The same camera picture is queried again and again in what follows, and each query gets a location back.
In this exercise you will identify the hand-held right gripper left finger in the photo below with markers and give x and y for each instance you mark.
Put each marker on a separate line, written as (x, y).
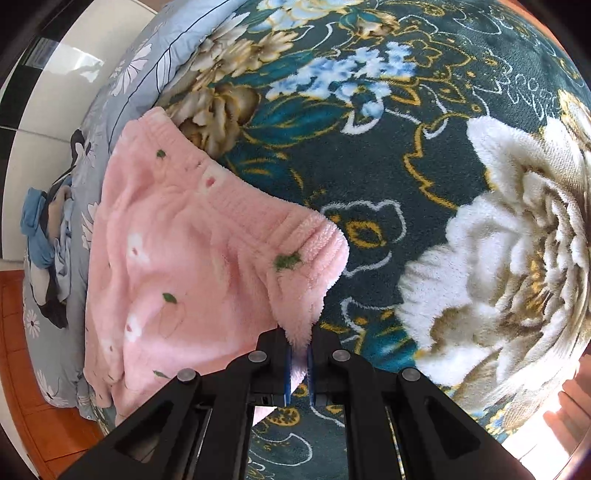
(286, 369)

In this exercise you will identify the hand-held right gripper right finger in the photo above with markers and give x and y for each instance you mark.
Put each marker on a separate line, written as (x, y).
(310, 369)

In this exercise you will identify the pink fleece pants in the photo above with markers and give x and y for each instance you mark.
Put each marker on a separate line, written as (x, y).
(184, 258)

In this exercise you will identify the dark green floral blanket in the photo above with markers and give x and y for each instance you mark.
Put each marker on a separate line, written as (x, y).
(392, 161)

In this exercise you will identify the grey-blue daisy print quilt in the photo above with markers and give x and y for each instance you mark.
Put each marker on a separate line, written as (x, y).
(92, 161)

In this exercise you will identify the blue cloth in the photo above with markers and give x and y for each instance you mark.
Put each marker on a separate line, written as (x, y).
(39, 221)

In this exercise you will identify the white wardrobe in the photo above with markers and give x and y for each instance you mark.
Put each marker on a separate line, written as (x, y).
(60, 78)

